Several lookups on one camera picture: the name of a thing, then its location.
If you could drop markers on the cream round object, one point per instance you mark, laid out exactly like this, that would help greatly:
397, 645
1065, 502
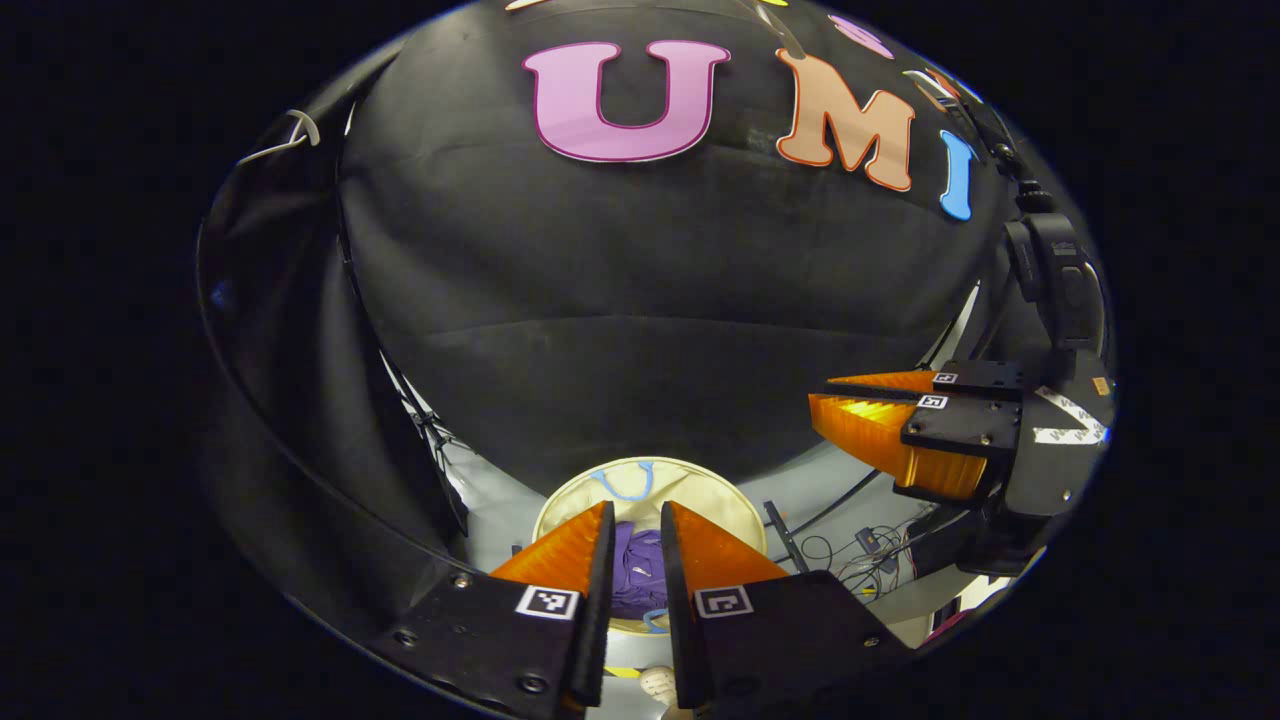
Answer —
658, 685

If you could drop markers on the black backdrop cloth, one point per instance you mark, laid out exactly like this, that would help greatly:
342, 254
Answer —
620, 300

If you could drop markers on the purple ribbed shirt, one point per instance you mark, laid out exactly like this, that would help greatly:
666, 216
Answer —
640, 570

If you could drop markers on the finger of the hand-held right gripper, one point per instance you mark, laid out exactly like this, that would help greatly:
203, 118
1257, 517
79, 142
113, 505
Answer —
965, 430
985, 378

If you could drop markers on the white clothes hanger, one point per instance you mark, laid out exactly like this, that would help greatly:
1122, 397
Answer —
305, 125

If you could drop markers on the cream laundry hamper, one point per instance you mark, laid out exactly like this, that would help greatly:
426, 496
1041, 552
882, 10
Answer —
700, 500

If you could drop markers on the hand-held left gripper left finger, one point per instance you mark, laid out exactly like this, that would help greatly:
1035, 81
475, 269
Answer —
597, 600

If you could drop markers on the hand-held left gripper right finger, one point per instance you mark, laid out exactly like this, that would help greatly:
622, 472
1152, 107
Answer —
680, 600

